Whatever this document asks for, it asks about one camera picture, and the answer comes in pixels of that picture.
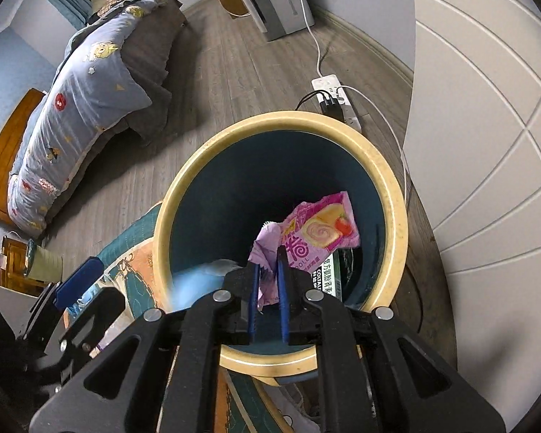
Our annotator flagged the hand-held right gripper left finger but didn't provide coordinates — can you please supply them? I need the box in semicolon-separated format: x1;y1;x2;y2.
29;262;260;433

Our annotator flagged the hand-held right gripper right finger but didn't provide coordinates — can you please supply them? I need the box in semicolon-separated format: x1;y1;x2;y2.
276;246;508;433

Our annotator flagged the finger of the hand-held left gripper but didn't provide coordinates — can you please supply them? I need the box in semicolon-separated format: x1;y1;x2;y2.
58;286;127;386
27;257;106;325

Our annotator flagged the purple snack wrapper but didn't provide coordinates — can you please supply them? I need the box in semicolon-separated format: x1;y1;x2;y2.
248;221;282;312

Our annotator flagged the green white medicine box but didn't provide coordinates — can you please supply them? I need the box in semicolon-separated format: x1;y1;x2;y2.
322;248;343;301

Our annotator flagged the light blue plastic wrapper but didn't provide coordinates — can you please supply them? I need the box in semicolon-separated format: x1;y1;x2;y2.
171;258;242;314

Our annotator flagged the pink snack wrapper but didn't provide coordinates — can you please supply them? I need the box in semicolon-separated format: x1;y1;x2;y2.
277;191;360;271

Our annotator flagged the teal bin with yellow rim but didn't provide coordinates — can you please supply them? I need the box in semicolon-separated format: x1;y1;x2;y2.
153;110;409;382

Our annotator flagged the green cup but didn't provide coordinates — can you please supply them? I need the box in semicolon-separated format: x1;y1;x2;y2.
25;241;64;280

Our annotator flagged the patterned orange teal mat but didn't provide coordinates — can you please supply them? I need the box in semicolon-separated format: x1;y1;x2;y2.
88;203;298;433

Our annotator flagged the wooden nightstand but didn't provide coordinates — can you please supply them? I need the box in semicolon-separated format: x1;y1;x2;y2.
0;235;32;289

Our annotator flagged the wooden headboard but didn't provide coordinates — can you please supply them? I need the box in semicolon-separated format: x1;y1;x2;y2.
0;89;46;226

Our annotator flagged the bed with blue quilt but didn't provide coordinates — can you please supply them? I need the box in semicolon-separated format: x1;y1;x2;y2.
6;0;183;237
40;2;188;231

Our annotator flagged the black plug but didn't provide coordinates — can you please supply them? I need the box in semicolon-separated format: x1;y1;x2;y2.
320;92;346;120

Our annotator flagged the white power strip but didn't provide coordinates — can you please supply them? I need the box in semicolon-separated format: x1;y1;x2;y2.
311;76;362;134

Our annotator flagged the white panelled wardrobe door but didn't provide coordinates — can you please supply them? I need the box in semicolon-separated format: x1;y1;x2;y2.
406;0;541;307

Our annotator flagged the plaid cloth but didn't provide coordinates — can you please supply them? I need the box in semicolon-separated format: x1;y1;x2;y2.
97;0;131;14

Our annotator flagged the white air purifier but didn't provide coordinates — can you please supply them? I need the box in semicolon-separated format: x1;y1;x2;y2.
248;0;316;41

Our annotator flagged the black cable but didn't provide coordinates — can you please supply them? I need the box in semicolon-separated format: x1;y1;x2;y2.
295;90;325;111

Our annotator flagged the white power cable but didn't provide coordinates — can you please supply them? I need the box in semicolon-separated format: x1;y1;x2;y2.
298;0;326;79

